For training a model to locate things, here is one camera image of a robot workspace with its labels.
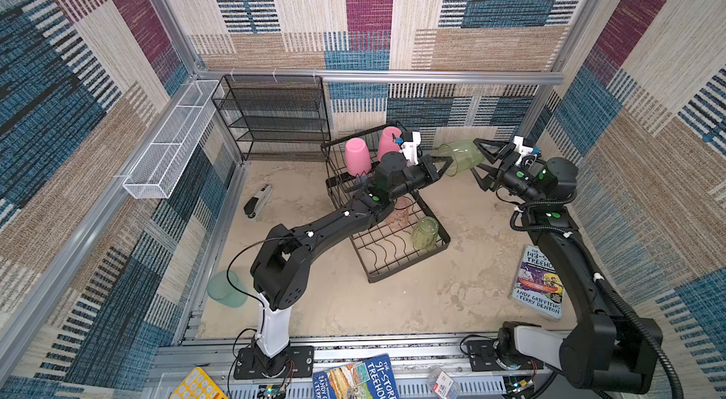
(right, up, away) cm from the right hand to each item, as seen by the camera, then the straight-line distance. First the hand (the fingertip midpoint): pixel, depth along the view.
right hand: (472, 155), depth 71 cm
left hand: (-3, -2, 0) cm, 4 cm away
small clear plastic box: (-8, -55, -2) cm, 56 cm away
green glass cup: (-9, -22, +16) cm, 28 cm away
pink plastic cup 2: (-29, 0, +10) cm, 31 cm away
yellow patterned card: (-67, -56, -1) cm, 88 cm away
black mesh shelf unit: (-61, +18, +39) cm, 75 cm away
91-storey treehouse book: (-25, -54, -2) cm, 59 cm away
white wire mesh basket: (-78, -2, +2) cm, 78 cm away
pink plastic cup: (-21, +5, +12) cm, 24 cm away
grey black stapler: (-65, -15, +31) cm, 74 cm away
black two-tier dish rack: (-11, -23, +25) cm, 36 cm away
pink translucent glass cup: (-15, -18, +23) cm, 33 cm away
